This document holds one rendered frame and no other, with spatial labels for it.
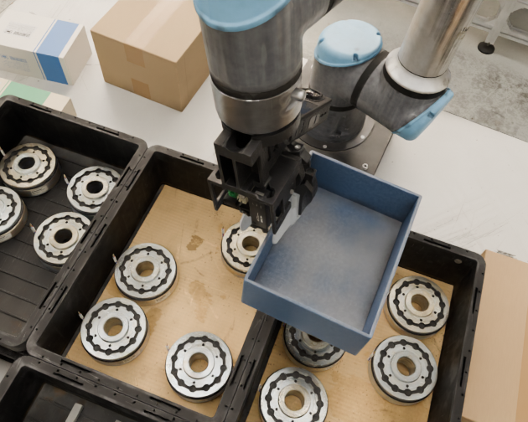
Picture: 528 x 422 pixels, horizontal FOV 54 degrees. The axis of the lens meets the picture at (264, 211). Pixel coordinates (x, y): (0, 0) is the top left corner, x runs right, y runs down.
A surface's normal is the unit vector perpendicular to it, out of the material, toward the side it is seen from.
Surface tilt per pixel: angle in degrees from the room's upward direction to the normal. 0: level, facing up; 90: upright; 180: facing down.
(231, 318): 0
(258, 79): 86
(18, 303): 0
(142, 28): 0
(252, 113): 86
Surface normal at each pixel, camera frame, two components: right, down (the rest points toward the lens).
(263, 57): 0.23, 0.80
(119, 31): 0.06, -0.52
